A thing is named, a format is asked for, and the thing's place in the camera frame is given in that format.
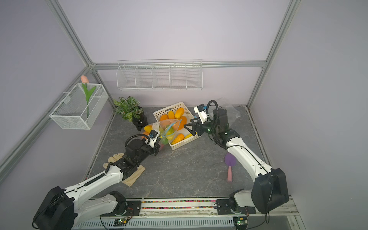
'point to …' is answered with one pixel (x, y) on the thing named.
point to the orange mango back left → (164, 117)
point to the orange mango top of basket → (179, 112)
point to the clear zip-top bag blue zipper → (166, 128)
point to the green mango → (169, 135)
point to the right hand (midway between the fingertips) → (187, 122)
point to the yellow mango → (188, 136)
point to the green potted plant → (128, 108)
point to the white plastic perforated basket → (187, 117)
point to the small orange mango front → (179, 137)
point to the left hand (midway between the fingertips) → (160, 137)
